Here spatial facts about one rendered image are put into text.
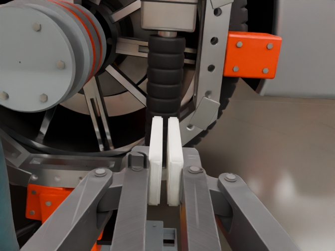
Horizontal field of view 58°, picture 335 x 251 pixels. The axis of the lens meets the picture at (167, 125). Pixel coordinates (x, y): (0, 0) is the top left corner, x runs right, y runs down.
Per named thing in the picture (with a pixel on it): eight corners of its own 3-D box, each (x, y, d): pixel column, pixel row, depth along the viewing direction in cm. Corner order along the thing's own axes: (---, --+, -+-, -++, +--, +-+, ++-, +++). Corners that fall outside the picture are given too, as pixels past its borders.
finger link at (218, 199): (183, 190, 15) (243, 193, 15) (179, 146, 20) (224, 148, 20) (181, 215, 16) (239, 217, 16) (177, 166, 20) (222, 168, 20)
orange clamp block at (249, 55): (215, 67, 58) (261, 70, 58) (223, 77, 51) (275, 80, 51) (220, 30, 55) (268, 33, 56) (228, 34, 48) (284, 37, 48)
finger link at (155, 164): (159, 206, 17) (146, 206, 17) (160, 151, 24) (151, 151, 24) (162, 160, 16) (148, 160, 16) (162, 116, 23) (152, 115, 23)
